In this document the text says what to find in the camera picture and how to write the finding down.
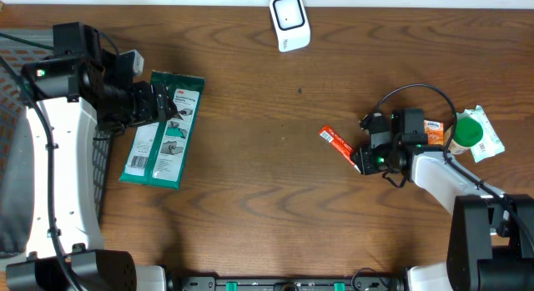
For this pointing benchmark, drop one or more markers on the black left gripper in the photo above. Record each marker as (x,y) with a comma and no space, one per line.
(148,112)

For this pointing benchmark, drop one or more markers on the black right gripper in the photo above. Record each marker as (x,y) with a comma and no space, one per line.
(365,164)

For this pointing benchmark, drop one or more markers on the red orange stick packet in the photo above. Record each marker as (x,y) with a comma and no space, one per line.
(337,142)

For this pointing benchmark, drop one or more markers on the white green packet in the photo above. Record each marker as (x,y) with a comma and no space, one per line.
(158,152)

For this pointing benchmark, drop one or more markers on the orange tissue pack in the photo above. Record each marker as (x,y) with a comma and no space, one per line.
(434,131)

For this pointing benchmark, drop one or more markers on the light green tissue packet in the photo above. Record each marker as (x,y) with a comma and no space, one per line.
(490,145)

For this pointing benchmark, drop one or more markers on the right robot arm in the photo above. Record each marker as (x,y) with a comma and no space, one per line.
(491,239)

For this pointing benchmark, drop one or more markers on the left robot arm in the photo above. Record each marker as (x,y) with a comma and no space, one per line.
(98,269)

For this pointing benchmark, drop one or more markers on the white barcode scanner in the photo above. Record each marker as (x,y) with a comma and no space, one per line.
(291,24)

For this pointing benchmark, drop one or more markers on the grey plastic mesh basket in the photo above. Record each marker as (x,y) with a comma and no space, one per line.
(12,136)

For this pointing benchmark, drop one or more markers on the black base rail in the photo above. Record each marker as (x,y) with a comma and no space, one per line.
(362,282)

